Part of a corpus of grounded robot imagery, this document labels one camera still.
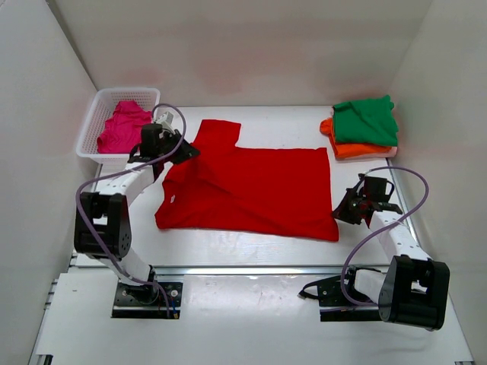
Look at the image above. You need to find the green folded t-shirt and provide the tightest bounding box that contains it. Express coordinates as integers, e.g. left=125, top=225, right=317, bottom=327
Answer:
left=333, top=95, right=399, bottom=147

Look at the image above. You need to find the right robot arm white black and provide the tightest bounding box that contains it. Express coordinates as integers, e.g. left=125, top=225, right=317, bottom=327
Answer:
left=333, top=174, right=450, bottom=331

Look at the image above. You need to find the orange folded t-shirt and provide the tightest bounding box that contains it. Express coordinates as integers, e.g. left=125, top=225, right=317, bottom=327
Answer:
left=320, top=117, right=392, bottom=160

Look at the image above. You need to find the white plastic basket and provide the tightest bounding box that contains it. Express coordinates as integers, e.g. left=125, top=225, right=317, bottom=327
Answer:
left=76, top=87, right=161, bottom=172

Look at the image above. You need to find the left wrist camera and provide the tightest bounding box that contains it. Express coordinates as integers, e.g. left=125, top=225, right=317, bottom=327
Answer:
left=153, top=112, right=174, bottom=133

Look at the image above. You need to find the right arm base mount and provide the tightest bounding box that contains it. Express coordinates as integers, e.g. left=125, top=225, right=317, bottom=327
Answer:
left=298, top=265, right=385, bottom=322

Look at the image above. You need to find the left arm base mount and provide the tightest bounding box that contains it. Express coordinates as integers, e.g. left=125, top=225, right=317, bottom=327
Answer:
left=111, top=276, right=183, bottom=320

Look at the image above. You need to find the light pink folded t-shirt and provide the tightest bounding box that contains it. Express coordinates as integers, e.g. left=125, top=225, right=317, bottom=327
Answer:
left=387, top=147, right=398, bottom=157

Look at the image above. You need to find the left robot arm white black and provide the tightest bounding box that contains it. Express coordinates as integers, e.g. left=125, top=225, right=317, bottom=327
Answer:
left=74, top=123, right=200, bottom=303

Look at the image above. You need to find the red t-shirt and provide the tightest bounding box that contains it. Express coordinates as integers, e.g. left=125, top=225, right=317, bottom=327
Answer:
left=154, top=119, right=339, bottom=242

